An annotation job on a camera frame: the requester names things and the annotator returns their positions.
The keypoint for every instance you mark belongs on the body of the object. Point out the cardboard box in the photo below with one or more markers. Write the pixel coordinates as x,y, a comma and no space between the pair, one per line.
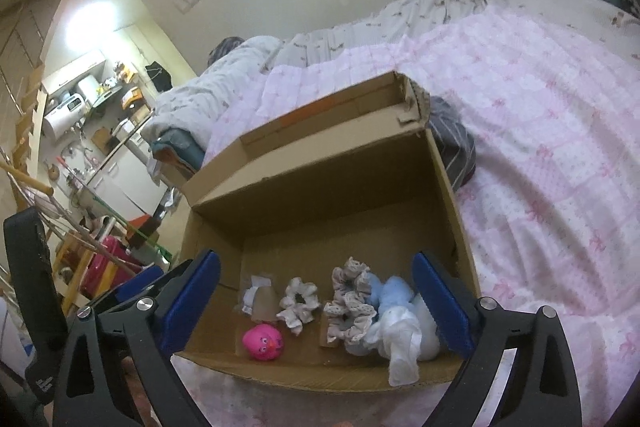
325,187

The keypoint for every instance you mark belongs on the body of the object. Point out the white wall cabinet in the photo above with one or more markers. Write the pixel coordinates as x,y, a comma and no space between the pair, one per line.
70,69

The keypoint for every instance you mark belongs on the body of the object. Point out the red suitcase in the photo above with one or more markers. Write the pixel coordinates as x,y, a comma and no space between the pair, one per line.
107,264

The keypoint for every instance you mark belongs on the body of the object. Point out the white water heater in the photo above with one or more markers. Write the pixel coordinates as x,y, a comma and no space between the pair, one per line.
62,117

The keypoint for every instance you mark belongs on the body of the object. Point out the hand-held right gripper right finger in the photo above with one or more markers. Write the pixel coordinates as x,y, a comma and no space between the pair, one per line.
440,302

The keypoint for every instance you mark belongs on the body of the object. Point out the pink printed blanket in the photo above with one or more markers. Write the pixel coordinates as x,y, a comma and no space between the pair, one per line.
525,107

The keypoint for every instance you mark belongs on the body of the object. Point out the pink round toy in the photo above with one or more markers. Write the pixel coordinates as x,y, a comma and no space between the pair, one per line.
262,342

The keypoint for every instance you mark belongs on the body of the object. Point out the beige scrunchie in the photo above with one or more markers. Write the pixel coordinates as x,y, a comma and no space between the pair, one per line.
300,307

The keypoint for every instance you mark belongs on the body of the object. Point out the brown card with white bow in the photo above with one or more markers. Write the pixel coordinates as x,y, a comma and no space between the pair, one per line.
262,302

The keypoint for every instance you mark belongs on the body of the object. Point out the wooden drying rack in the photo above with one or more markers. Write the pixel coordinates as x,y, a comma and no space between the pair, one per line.
30,184

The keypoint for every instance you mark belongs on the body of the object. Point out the orange box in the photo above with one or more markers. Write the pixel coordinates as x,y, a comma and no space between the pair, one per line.
132,97

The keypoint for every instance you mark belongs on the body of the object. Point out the dark striped cloth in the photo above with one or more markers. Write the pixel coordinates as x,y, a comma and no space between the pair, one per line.
452,142

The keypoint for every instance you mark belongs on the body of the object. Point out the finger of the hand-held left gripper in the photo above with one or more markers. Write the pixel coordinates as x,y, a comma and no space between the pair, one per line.
135,284

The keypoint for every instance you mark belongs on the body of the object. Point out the white floral duvet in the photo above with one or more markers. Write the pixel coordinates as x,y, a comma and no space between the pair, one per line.
350,27

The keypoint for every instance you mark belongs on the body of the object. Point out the light blue fleece cloth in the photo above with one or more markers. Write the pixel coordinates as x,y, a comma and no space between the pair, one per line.
390,294

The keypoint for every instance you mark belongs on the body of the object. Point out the white cloth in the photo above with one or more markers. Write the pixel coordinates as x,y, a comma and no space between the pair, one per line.
402,342

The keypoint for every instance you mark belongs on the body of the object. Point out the white low cabinet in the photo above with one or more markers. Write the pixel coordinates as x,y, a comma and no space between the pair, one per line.
125,192

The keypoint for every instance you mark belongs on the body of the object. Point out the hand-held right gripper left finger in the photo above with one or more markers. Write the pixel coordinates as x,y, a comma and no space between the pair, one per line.
192,302

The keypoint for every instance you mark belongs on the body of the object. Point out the teal mattress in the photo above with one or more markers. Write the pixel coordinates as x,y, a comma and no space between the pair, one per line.
175,149

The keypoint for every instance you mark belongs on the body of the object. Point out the black hanging bag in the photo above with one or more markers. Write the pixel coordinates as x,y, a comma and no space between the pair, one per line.
160,77

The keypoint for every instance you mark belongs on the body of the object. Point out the grey fuzzy cloth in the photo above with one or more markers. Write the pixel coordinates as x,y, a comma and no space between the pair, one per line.
225,49

